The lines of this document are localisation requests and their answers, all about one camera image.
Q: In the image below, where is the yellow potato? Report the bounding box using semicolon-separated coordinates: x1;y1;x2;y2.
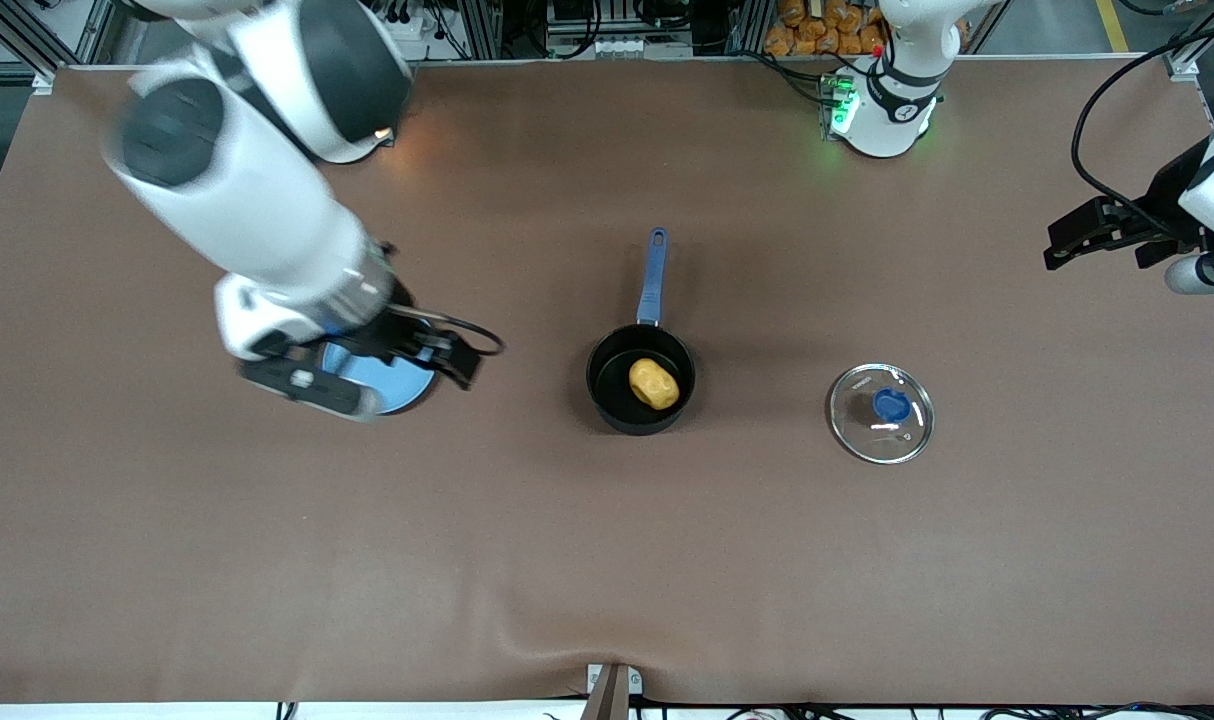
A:
627;357;682;412

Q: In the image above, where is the glass lid with blue knob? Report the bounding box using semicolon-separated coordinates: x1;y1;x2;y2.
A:
826;362;937;467

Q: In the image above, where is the blue round plate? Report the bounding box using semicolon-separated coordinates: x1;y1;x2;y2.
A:
317;338;441;417

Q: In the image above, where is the brown table mat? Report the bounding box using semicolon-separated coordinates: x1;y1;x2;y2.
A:
0;55;1214;707

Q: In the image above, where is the pile of orange items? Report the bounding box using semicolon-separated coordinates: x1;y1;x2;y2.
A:
763;0;887;59

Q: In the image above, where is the metal table edge clamp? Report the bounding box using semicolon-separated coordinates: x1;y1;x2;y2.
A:
585;662;645;720

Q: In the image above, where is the white power strip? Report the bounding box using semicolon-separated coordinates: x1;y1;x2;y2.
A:
584;35;697;59

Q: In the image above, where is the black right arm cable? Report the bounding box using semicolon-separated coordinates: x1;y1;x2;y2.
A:
392;309;507;359

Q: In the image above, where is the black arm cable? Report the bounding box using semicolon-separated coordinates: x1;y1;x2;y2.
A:
1070;18;1214;217
392;309;507;359

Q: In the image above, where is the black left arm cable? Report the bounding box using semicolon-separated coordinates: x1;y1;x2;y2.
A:
1070;18;1214;217

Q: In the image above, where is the black pot with blue handle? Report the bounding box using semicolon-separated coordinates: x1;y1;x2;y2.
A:
584;227;697;437

